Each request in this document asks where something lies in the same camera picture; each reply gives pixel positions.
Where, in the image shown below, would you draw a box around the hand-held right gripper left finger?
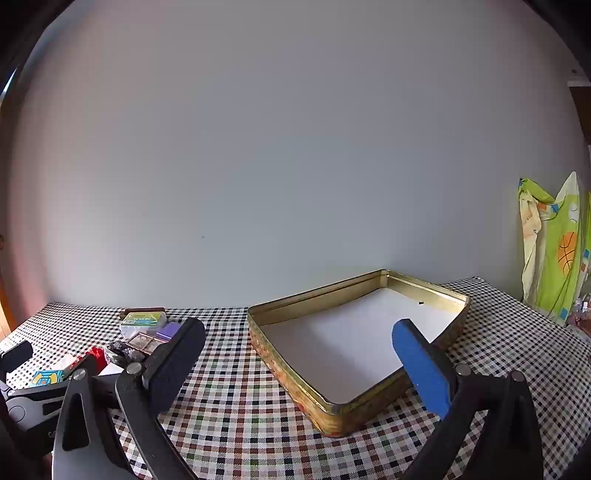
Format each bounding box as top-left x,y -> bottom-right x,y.
52,317 -> 206,480

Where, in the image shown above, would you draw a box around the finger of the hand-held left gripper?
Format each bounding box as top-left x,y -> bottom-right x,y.
90,375 -> 122,409
69,352 -> 101,377

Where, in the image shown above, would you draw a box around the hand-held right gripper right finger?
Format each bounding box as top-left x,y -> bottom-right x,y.
392,318 -> 546,480

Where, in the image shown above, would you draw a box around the small white card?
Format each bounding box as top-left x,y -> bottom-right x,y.
46,353 -> 86,374

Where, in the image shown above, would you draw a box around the purple toy block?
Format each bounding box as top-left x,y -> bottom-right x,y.
154,322 -> 183,343

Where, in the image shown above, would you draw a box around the dark sequined pouch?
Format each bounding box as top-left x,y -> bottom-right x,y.
104,340 -> 146,367

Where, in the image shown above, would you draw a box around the blue printed toy block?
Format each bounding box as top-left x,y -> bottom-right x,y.
31,369 -> 63,388

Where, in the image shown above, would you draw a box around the clear box with green label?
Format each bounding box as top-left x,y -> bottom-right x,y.
119,312 -> 169,340

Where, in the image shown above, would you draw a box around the gold metal tin box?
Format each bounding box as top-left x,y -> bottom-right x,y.
247,269 -> 472,438

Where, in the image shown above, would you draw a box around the small brown framed tile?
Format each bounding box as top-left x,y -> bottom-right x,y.
126,333 -> 160,354

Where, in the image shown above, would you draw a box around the wooden door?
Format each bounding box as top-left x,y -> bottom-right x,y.
0,231 -> 12,337

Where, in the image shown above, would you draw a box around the checkered tablecloth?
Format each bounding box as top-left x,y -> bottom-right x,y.
0,276 -> 591,480

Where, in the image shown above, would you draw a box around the pale small containers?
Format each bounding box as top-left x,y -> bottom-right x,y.
568,295 -> 591,333

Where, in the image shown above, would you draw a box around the colourful printed cloth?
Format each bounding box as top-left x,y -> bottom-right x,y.
517,172 -> 591,324

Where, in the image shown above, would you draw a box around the brown wooden furniture edge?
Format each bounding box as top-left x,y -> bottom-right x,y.
567,78 -> 591,153

